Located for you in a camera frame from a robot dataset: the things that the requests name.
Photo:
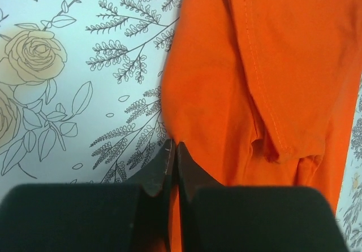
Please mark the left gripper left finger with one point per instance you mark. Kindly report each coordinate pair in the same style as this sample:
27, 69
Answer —
135, 215

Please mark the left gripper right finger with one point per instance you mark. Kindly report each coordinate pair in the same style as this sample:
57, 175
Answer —
215, 217

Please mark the orange t-shirt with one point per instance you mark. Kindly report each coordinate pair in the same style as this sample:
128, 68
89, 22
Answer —
263, 92

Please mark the floral patterned table mat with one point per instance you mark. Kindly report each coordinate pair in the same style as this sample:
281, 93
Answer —
81, 95

